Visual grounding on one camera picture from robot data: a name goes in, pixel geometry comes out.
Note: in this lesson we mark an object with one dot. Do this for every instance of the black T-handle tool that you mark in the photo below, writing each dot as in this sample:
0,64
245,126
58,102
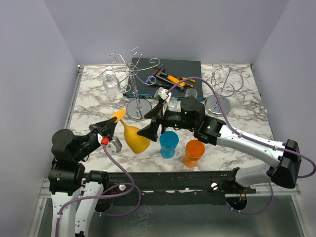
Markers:
157,85

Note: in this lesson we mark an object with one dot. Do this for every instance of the dark blue network switch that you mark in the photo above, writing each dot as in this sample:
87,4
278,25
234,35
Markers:
176,68

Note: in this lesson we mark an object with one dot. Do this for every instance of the clear plastic cup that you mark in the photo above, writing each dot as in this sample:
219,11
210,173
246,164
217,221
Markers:
191,92

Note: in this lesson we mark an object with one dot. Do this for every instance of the yellow plastic wine glass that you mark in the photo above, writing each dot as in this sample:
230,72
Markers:
136,143

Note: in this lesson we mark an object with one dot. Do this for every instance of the orange handled pliers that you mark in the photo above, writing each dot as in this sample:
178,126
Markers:
186,82

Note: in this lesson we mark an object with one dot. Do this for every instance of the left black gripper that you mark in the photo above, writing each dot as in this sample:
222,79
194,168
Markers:
105,127

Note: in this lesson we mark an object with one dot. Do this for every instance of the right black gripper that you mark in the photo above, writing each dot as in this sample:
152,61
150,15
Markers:
150,132

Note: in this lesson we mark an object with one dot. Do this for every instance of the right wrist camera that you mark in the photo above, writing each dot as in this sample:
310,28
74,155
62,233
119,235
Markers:
163,96

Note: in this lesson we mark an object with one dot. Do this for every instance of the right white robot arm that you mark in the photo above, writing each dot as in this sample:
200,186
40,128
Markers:
280,161

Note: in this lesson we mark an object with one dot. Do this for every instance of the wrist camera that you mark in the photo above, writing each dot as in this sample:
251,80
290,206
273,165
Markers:
163,96
113,146

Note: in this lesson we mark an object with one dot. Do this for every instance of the ribbed clear glass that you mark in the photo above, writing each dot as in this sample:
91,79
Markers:
172,104

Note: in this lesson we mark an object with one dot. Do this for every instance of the orange plastic goblet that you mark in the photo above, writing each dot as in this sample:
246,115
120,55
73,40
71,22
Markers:
194,150

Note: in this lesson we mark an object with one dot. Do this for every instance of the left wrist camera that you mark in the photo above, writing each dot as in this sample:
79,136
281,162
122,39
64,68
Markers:
113,146

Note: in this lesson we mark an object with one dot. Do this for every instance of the clear wine glass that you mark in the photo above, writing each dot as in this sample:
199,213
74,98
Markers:
110,83

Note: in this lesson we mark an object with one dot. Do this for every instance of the blue plastic goblet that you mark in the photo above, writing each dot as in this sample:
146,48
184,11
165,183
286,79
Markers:
168,143

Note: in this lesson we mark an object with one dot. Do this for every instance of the black mounting rail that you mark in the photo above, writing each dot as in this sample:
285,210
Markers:
179,188

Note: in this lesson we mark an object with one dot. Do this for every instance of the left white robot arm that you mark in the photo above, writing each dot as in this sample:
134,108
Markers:
68,184

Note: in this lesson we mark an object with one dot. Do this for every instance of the orange black screwdriver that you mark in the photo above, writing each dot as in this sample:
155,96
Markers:
160,73

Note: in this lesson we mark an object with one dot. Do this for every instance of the chrome glass rack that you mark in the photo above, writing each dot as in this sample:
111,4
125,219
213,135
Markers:
137,107
227,82

